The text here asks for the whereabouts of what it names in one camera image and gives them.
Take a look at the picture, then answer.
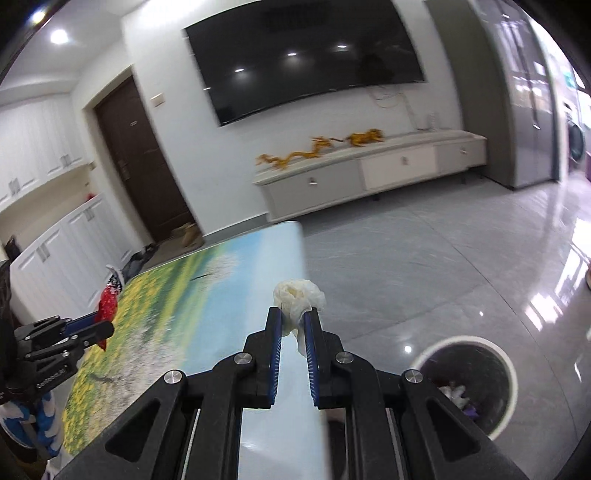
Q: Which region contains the dark brown door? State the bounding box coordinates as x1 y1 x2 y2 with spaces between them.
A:
95 76 195 243

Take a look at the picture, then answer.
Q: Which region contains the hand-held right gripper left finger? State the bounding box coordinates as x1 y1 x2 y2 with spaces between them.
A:
53 307 283 480

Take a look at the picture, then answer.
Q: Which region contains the red white snack packet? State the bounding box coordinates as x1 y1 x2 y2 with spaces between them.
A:
95 264 125 352

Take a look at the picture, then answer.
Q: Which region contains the white trash bin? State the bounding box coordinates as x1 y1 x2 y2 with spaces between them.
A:
410 336 517 441

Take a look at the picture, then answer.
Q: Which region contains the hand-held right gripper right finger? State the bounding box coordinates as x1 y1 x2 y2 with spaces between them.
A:
304 308 532 480

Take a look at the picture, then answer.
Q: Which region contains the grey slipper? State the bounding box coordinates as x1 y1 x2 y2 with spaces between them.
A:
124 249 151 278

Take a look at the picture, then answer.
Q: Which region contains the small gold ornament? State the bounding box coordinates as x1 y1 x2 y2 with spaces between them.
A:
344 128 386 148

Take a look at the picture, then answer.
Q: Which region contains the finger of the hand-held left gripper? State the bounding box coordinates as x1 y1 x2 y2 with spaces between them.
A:
16 313 100 344
25 322 115 365

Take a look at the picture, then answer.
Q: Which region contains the grey tall cabinet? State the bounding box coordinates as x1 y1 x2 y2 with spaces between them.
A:
422 0 557 188

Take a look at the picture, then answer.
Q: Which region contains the steel refrigerator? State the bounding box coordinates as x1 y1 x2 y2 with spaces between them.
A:
489 0 571 183

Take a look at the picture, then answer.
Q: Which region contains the washing machine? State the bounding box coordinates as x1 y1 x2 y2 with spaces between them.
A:
564 117 588 164

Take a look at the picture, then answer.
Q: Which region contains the white wall cabinet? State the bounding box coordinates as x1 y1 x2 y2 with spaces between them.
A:
0 95 90 210

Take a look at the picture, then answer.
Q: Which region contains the black wall television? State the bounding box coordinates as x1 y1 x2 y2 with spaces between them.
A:
184 0 426 127

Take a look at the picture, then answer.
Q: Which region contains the gold dragon ornament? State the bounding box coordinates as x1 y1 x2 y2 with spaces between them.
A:
256 136 341 172

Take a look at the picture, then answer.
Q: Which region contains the white TV cabinet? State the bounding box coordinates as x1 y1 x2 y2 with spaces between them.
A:
253 130 488 222

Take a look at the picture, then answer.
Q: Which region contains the white shoe cabinet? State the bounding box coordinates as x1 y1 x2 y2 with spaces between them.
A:
9 191 139 319

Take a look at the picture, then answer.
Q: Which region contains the white tissue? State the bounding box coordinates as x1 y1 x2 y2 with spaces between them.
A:
272 278 327 357
438 383 468 409

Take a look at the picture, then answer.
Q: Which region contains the television cable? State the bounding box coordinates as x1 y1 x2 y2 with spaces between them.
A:
367 85 416 131

